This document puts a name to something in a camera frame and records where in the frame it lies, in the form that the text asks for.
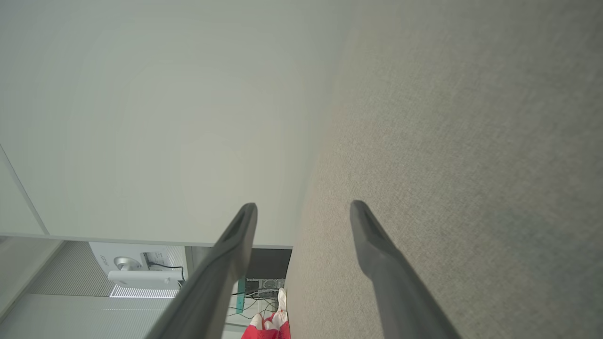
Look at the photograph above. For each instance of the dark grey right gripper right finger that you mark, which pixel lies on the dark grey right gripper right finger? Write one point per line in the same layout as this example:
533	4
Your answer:
400	301

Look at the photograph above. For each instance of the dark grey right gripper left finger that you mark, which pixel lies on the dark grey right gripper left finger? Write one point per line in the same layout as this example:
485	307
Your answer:
212	292

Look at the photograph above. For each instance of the red shirt white striped sleeves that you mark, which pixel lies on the red shirt white striped sleeves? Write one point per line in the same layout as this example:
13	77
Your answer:
266	329

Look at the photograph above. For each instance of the black electronics box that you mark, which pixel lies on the black electronics box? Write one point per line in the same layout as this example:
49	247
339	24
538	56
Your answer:
264	286

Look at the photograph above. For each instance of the white computer monitor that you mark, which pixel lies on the white computer monitor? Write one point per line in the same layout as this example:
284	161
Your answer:
136	275

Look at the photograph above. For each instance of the white partition panel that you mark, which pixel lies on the white partition panel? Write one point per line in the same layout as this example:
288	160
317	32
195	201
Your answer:
165	117

